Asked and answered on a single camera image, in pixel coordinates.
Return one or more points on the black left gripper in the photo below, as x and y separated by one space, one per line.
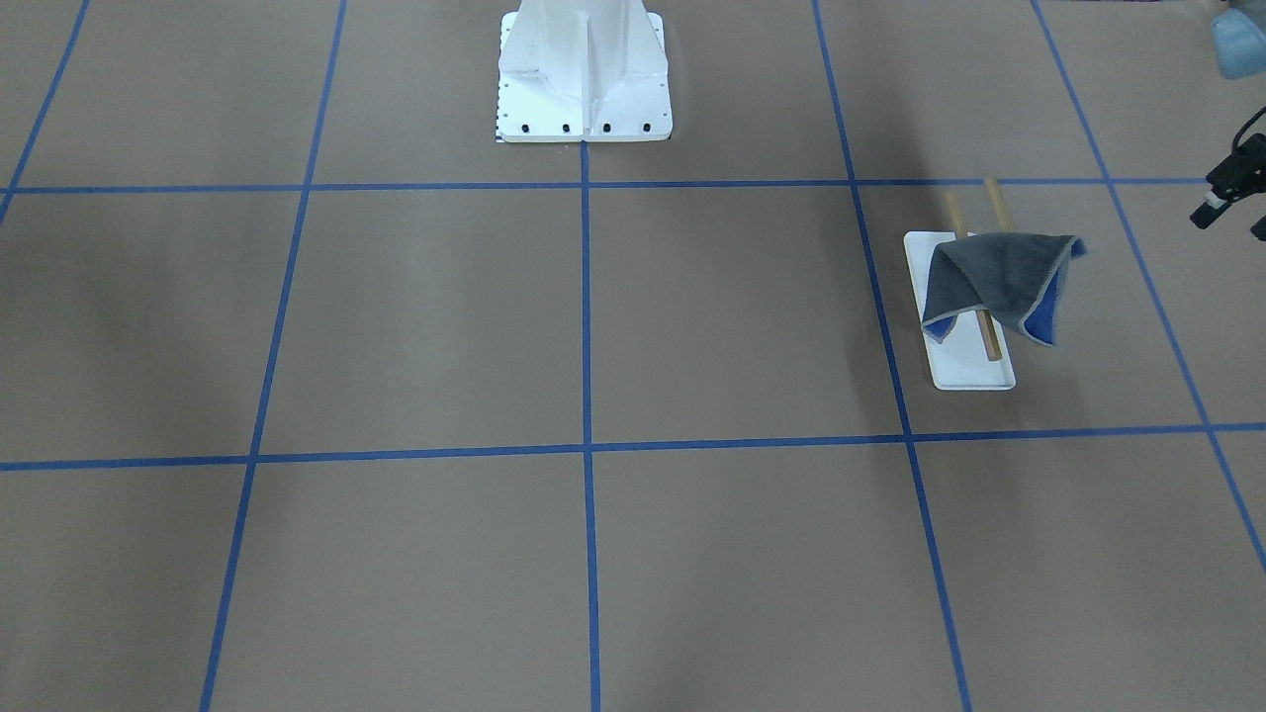
1235 179

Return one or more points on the grey blue towel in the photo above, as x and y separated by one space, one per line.
1017 277

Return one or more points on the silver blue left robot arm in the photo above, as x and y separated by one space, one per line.
1239 35

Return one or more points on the white towel rack wooden bars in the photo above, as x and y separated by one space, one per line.
974 356

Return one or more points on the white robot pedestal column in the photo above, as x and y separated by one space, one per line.
583 71

